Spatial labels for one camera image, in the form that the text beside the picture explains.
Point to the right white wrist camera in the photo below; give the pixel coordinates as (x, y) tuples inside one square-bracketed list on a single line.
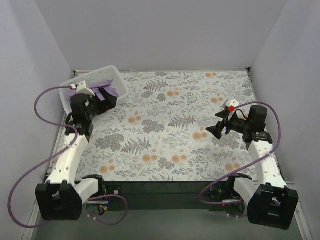
[(231, 103)]

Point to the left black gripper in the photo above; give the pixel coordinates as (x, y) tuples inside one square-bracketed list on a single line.
[(107, 100)]

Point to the white plastic basket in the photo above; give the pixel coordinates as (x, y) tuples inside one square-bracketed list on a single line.
[(108, 76)]

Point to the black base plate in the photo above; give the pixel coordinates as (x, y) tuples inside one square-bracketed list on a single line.
[(169, 195)]

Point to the purple t-shirt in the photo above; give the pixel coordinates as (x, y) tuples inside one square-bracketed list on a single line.
[(105, 87)]

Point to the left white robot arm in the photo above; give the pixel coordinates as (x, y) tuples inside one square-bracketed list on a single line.
[(60, 197)]

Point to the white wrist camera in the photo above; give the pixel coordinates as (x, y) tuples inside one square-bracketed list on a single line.
[(231, 103), (80, 88)]

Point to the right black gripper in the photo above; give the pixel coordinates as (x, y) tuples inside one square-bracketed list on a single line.
[(224, 126)]

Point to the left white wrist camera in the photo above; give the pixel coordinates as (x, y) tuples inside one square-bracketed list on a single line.
[(80, 88)]

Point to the floral table mat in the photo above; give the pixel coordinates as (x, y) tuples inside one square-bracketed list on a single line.
[(160, 132)]

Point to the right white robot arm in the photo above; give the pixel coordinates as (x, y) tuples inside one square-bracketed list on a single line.
[(256, 191)]

